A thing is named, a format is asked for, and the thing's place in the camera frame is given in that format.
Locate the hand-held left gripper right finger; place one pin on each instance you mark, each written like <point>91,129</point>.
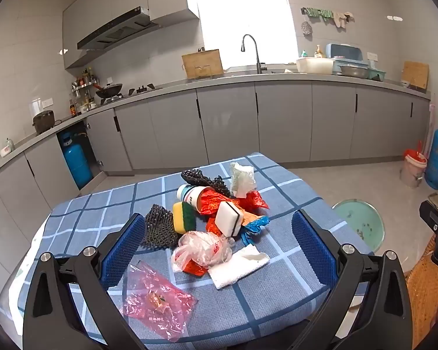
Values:
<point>310,244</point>

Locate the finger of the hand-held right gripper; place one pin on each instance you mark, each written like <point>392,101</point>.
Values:
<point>430,212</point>

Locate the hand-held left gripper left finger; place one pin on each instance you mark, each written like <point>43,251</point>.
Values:
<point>122,248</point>

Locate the blue plastic wrapper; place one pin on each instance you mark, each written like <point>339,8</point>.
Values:
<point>253,228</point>

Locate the yellow green sponge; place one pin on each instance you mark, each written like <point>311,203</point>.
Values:
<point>184,218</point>

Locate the white sponge with black stripe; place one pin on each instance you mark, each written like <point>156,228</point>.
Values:
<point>229,218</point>

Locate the red orange gold-print wrapper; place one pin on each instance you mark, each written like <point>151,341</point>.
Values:
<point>211,226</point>

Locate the black foam mesh net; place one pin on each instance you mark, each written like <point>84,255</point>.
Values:
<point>199,178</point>

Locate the grey foam mesh net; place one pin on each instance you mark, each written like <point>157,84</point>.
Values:
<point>160,228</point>

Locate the bucket with red bag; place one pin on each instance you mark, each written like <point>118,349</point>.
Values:
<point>413,169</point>

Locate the pink plastic bag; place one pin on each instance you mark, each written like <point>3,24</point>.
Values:
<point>157,299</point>

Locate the blue checked tablecloth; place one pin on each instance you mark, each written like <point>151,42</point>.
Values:
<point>270,299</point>

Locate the white folded cloth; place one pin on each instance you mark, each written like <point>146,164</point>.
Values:
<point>237,268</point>

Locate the clear plastic bag red print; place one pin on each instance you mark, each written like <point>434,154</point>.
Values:
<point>200,251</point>

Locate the white paper cup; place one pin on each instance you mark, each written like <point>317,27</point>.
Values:
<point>189,197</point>

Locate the crumpled white plastic bag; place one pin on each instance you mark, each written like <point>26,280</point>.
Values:
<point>242,178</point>

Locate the crumpled red wrapper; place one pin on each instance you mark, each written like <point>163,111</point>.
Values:
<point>213,200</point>

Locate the grey kitchen base cabinets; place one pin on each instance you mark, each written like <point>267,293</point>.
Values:
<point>277,124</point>

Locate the small wooden cutting board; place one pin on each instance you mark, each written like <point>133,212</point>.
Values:
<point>416,74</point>

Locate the teal drain tray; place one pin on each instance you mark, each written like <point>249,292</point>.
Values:
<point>377,75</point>

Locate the dark cooking pot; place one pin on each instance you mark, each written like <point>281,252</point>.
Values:
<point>43,122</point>

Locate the small white bottle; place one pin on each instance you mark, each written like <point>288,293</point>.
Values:
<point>9,145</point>

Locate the black wok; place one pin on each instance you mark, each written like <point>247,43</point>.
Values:
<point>110,90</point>

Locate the gas stove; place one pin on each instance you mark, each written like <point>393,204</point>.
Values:
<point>143,90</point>

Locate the metal basin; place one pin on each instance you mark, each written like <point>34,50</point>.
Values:
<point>354,72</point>

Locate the spice rack with bottles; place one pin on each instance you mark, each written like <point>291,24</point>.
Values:
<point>82,93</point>

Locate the white plastic basin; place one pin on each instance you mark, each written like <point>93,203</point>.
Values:
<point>314,65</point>

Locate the blue dish box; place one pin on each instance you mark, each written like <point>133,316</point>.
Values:
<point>345,51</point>

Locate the dark gooseneck faucet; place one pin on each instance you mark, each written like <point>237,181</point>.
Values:
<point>257,60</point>

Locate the yellow soap bottle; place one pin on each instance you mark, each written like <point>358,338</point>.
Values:
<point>319,53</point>

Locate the large wooden cutting board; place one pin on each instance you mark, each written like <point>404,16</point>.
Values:
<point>201,62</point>

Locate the beige hanging gloves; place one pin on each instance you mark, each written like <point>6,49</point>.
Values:
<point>342,18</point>

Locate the black range hood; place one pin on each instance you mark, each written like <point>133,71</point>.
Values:
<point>113,34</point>

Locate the grey hanging scrubber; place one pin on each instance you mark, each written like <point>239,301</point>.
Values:
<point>306,28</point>

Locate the green hanging cloth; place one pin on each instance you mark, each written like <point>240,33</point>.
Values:
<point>317,12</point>

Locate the bright window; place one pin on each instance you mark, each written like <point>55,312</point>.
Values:
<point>241,18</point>

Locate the white wall socket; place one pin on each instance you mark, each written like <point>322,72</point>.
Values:
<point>47,102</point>

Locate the white wall hook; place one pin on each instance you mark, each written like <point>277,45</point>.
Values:
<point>395,18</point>

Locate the grey wall cabinets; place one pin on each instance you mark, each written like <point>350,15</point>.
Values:
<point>106,7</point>

